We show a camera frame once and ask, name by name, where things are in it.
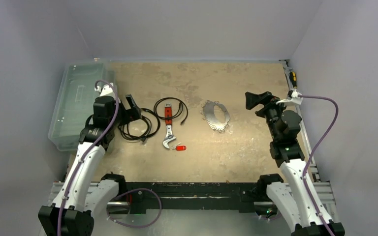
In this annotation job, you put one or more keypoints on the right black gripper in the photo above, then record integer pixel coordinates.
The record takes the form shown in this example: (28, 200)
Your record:
(265, 106)

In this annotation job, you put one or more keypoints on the yellow black screwdriver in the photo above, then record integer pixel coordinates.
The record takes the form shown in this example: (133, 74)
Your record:
(293, 80)

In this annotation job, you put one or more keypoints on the red handled adjustable wrench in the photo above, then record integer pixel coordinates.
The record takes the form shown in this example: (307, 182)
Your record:
(169, 137)

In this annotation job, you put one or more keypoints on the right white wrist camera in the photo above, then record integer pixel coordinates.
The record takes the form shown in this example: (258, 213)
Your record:
(293, 98)

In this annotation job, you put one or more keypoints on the clear plastic storage box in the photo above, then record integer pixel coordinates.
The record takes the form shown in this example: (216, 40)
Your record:
(74, 103)

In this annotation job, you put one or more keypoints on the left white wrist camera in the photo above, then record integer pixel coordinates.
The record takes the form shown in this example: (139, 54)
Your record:
(105, 90)

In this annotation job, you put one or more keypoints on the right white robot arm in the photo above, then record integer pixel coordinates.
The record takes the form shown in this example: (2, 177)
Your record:
(300, 206)

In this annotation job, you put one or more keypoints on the red key tag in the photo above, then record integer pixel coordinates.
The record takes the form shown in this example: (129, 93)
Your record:
(179, 147)

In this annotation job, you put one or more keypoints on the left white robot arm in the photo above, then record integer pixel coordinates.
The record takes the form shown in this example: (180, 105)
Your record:
(73, 211)

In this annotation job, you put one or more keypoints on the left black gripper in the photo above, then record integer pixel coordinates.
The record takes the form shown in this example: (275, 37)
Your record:
(130, 114)

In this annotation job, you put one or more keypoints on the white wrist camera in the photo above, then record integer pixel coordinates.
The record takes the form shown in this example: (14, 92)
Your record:
(105, 90)
(293, 98)

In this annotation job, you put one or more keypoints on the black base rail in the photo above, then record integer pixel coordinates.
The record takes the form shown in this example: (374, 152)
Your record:
(243, 197)

